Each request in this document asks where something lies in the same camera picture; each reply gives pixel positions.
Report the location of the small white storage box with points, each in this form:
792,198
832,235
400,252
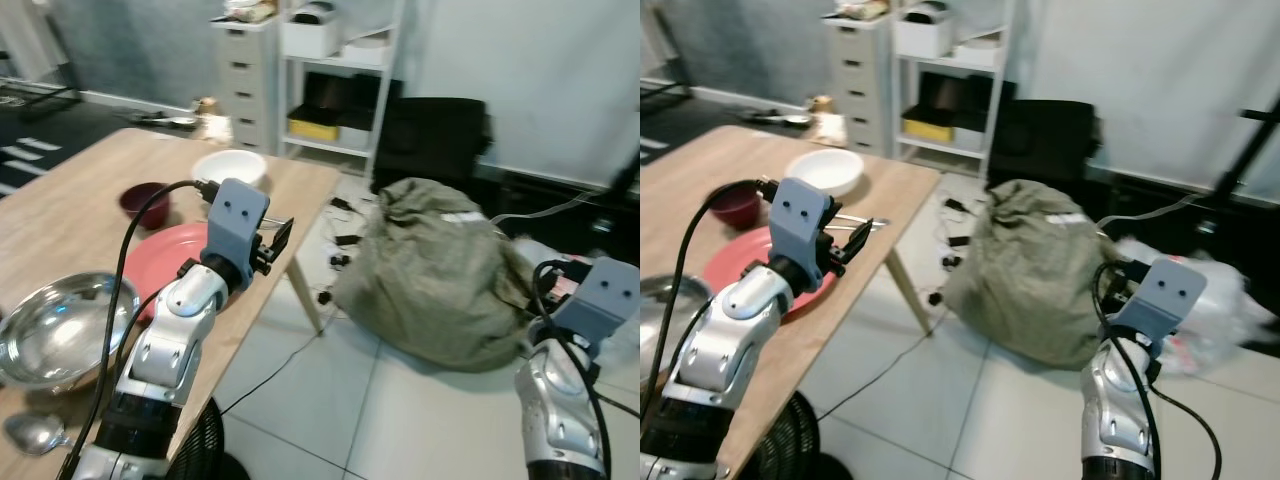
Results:
366,54
976,54

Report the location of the black container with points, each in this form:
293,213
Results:
335,98
945,98

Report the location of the white bowl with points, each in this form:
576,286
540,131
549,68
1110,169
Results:
228,168
825,170

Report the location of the large white storage box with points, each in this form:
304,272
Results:
922,38
312,38

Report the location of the dark red bowl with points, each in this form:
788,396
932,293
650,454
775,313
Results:
733,208
145,203

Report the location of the grey drawer cabinet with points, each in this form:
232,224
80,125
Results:
245,85
858,85

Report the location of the small white brown figurine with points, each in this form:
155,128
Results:
213,122
828,122

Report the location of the white metal shelf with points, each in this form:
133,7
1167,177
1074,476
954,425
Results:
385,110
995,110

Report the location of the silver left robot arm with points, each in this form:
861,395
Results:
745,315
185,310

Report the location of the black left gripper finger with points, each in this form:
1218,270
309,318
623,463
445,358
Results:
281,236
857,238

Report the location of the black tripod stand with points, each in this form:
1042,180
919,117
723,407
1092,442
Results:
1240,150

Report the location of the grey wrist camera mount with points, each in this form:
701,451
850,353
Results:
1165,292
600,295
800,215
236,215

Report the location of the light wooden table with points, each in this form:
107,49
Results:
690,170
60,215

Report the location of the silver metal spoon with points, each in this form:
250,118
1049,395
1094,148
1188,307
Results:
35,432

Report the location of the red plate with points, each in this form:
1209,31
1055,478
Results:
170,262
745,262

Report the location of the yellow box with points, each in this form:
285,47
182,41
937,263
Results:
927,130
312,130

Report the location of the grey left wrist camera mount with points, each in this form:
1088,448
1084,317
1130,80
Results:
236,215
800,215

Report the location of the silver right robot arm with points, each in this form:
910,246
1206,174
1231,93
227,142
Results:
1110,400
550,400

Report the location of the shiny steel bowl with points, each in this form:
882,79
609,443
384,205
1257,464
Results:
665,320
55,335

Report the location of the black floor fan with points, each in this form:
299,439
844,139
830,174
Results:
785,440
200,445

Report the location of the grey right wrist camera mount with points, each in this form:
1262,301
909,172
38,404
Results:
600,295
1165,292

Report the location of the black floor mat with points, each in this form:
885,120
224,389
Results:
50,125
670,120

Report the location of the olive green cloth bag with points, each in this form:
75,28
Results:
1030,275
430,275

